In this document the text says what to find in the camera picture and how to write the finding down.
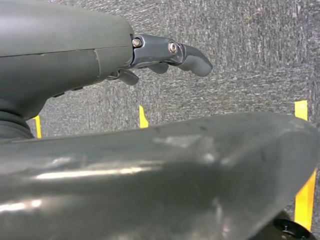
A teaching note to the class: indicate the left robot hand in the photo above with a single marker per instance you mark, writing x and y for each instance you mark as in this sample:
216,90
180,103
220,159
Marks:
62,49

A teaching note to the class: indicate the black robot foot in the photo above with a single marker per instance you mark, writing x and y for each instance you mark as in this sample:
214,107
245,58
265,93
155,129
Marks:
287,232

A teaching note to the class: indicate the yellow floor tape marking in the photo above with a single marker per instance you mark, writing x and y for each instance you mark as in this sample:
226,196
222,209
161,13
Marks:
303,205

